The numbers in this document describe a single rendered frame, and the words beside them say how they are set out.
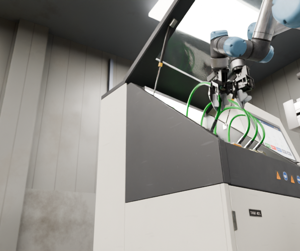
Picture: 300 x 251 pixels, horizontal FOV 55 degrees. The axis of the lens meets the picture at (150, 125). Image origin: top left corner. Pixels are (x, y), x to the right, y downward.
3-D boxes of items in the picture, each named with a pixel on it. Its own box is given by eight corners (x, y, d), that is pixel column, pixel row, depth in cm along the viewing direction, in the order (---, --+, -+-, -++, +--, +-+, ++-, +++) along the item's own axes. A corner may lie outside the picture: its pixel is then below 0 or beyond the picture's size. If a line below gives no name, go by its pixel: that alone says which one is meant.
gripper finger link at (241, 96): (247, 103, 134) (244, 86, 138) (236, 107, 138) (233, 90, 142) (251, 104, 136) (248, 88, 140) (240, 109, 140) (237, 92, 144)
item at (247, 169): (230, 184, 100) (225, 141, 106) (220, 186, 103) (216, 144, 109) (307, 198, 137) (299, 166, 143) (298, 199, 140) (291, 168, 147)
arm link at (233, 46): (257, 41, 110) (242, 39, 120) (232, 34, 106) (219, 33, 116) (251, 61, 112) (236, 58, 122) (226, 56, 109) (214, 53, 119)
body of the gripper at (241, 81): (246, 84, 136) (243, 62, 141) (231, 91, 142) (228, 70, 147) (255, 89, 141) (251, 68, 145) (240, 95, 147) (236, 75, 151)
